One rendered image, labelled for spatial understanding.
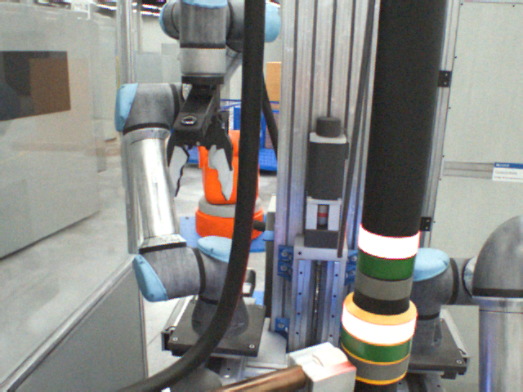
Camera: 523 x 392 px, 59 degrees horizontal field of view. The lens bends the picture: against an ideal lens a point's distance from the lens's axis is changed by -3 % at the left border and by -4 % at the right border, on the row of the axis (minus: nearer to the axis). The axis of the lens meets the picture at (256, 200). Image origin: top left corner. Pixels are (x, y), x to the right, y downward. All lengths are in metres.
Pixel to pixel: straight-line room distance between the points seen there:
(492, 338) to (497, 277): 0.09
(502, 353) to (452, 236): 1.48
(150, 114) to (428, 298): 0.79
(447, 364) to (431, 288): 0.18
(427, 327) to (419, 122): 1.00
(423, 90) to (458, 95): 1.87
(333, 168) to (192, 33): 0.53
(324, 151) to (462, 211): 1.18
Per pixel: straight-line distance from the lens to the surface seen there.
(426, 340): 1.24
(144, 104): 1.19
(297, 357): 0.30
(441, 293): 1.20
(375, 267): 0.27
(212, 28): 0.78
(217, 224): 4.38
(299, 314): 1.30
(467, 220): 2.25
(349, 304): 0.30
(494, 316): 0.81
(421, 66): 0.25
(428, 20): 0.25
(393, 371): 0.31
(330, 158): 1.15
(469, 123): 2.15
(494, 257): 0.80
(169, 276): 1.12
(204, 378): 0.49
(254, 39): 0.21
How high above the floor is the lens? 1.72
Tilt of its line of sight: 17 degrees down
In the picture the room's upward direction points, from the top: 2 degrees clockwise
